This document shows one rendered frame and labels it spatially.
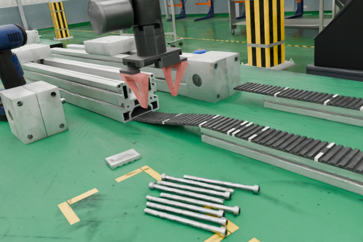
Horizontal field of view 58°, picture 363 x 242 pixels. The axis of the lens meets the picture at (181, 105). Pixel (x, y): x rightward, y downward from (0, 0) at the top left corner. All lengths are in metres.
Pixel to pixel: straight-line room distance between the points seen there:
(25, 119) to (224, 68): 0.43
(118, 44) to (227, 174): 0.68
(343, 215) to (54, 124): 0.55
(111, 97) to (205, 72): 0.22
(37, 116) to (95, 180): 0.24
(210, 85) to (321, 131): 0.27
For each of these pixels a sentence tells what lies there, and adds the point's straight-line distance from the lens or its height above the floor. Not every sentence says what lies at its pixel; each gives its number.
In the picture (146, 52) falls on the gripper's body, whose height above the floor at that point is 0.93.
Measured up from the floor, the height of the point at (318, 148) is 0.81.
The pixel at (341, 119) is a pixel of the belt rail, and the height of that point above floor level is 0.79.
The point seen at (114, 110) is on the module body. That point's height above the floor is 0.81.
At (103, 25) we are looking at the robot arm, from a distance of 0.57.
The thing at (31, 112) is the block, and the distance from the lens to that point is 0.71.
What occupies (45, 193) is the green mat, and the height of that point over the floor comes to 0.78.
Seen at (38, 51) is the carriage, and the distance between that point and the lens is 1.22.
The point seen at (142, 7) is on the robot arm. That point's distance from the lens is 0.61.
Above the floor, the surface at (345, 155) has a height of 0.81.
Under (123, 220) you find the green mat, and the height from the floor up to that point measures 0.78.
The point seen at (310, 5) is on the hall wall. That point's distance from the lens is 9.53.
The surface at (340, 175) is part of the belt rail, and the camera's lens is 0.46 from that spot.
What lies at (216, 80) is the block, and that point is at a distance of 0.75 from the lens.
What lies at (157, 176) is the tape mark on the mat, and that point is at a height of 0.78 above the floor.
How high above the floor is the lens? 1.03
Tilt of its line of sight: 19 degrees down
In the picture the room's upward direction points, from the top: 7 degrees counter-clockwise
